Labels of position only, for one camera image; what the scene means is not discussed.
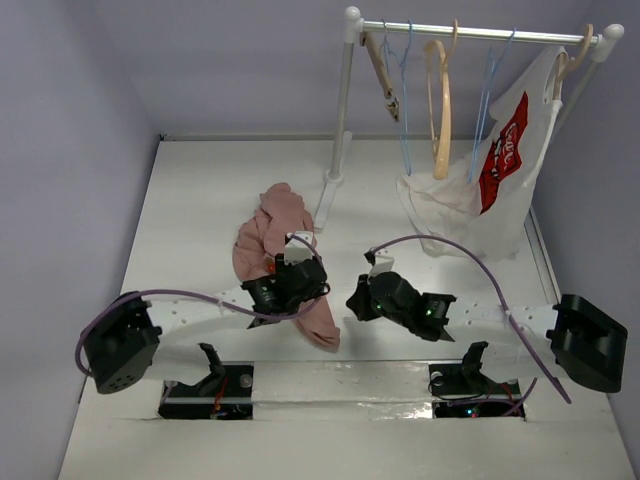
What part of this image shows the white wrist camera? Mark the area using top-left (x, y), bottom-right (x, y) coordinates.
top-left (274, 231), bottom-right (316, 266)
top-left (364, 248), bottom-right (395, 277)

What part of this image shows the white clothes rack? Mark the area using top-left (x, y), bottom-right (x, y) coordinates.
top-left (314, 6), bottom-right (625, 230)

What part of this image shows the pink t shirt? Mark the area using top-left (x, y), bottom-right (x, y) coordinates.
top-left (231, 181), bottom-right (342, 354)

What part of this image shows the white t shirt red print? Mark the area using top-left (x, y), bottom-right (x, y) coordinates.
top-left (396, 46), bottom-right (567, 260)

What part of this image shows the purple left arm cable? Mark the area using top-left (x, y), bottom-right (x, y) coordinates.
top-left (74, 234), bottom-right (332, 377)

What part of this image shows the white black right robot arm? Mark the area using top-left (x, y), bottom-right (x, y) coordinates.
top-left (346, 271), bottom-right (628, 393)

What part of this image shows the beige clip hanger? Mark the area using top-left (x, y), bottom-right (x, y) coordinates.
top-left (360, 32), bottom-right (400, 123)

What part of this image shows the beige hanger under white shirt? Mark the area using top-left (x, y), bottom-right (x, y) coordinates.
top-left (544, 24), bottom-right (594, 101)

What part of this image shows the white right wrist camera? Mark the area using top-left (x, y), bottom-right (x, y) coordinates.
top-left (364, 248), bottom-right (395, 277)

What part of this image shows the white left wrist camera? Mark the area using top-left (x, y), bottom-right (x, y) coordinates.
top-left (274, 231), bottom-right (316, 266)

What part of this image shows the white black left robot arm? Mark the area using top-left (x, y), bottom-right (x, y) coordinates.
top-left (74, 255), bottom-right (330, 396)

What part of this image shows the beige plastic hanger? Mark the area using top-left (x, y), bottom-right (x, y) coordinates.
top-left (423, 19), bottom-right (459, 180)

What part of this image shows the blue wire hanger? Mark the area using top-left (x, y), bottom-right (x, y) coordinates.
top-left (379, 19), bottom-right (413, 176)
top-left (467, 29), bottom-right (516, 184)

